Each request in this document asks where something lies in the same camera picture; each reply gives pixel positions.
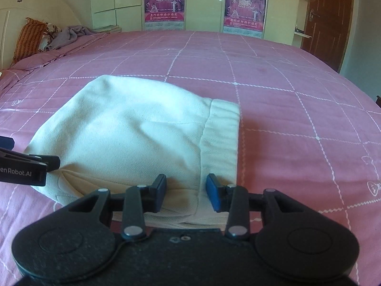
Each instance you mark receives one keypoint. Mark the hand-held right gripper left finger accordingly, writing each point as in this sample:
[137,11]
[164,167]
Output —
[160,193]

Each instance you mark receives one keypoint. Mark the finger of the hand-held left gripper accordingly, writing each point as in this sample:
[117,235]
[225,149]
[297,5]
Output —
[6,143]
[50,162]

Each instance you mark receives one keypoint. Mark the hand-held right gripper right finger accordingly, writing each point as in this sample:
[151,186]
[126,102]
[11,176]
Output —
[212,193]

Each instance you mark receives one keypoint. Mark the white pants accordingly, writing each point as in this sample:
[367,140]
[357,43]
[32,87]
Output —
[125,131]

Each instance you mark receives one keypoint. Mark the orange striped pillow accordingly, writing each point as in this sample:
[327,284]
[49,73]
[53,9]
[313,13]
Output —
[29,40]

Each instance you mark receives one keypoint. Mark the pink checked bed sheet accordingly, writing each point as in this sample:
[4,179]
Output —
[282,110]

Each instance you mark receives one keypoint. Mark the white floral pillow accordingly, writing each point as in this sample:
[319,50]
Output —
[49,35]

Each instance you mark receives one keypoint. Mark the grey crumpled cloth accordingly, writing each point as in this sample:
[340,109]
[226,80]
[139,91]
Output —
[71,37]

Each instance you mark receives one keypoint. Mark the cream bed headboard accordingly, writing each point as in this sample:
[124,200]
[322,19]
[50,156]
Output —
[18,12]

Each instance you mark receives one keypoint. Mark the stack of books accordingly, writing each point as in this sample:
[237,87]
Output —
[108,29]

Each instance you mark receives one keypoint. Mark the cream wardrobe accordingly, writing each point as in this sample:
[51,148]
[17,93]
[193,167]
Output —
[205,3]

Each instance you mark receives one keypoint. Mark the cream corner shelf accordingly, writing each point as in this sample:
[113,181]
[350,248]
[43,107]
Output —
[303,12]

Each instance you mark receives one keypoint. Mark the brown wooden door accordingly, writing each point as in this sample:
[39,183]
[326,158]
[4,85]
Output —
[330,20]

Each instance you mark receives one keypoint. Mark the purple wall poster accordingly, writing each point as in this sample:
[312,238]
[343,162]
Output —
[165,4]
[244,9]

